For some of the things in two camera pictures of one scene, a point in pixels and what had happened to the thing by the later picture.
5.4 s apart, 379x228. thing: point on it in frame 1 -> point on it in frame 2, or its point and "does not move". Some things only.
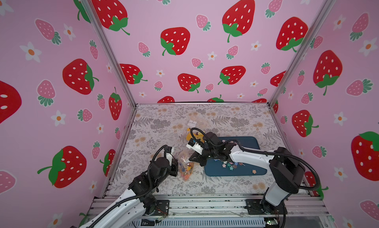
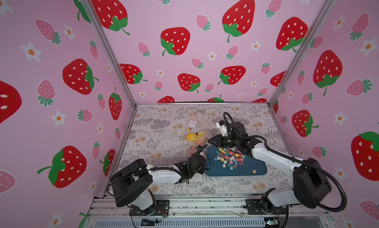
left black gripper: x=173 y=168 -> x=201 y=171
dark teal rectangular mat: x=222 y=167 does not move
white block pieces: x=192 y=123 does not move
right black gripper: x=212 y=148 -> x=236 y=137
